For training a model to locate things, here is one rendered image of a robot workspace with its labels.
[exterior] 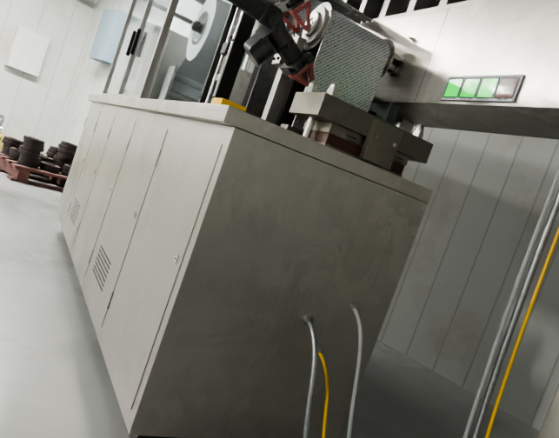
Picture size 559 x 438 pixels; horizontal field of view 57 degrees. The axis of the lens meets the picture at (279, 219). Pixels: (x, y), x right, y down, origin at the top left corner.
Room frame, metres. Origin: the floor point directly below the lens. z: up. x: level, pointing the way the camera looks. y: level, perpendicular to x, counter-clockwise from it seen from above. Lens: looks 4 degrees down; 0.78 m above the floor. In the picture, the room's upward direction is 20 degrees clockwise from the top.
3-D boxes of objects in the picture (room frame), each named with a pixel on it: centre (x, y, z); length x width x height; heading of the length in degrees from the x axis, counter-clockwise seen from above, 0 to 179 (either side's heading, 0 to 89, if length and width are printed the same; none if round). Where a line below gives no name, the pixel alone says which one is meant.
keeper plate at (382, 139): (1.42, -0.20, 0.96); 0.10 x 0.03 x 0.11; 119
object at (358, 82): (1.58, -0.05, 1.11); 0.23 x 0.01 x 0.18; 119
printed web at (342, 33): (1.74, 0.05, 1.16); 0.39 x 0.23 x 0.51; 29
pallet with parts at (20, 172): (5.17, 2.24, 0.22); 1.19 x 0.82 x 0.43; 136
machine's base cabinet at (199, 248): (2.41, 0.51, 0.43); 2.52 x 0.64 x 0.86; 29
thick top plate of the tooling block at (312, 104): (1.49, -0.14, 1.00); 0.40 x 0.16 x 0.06; 119
